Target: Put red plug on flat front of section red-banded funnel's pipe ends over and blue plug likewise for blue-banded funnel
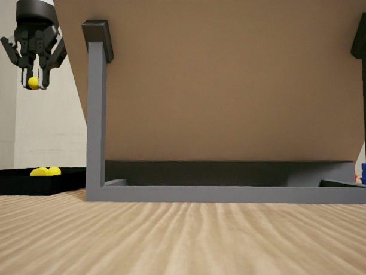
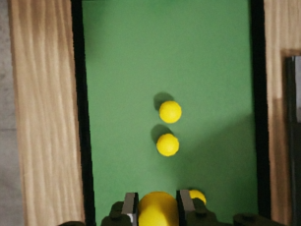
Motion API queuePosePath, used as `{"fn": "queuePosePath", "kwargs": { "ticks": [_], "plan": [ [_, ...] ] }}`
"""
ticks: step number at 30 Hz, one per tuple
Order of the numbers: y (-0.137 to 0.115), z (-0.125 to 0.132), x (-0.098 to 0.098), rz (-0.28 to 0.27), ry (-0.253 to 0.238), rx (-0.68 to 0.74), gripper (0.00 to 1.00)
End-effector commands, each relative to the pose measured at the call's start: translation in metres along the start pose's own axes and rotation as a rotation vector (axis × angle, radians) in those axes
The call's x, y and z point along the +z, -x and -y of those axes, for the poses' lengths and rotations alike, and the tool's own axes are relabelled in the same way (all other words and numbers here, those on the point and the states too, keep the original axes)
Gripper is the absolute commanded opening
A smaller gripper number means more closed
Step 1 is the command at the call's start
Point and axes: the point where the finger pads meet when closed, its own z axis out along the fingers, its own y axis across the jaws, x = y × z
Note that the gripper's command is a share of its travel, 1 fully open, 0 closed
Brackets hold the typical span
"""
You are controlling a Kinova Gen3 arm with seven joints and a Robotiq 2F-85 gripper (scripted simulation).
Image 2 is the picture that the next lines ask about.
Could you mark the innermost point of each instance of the yellow ball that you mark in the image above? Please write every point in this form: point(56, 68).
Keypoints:
point(158, 209)
point(197, 194)
point(170, 111)
point(167, 144)

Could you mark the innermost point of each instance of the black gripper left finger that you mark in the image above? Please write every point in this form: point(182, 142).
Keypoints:
point(122, 213)

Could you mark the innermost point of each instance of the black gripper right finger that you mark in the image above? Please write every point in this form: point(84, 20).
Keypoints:
point(193, 212)

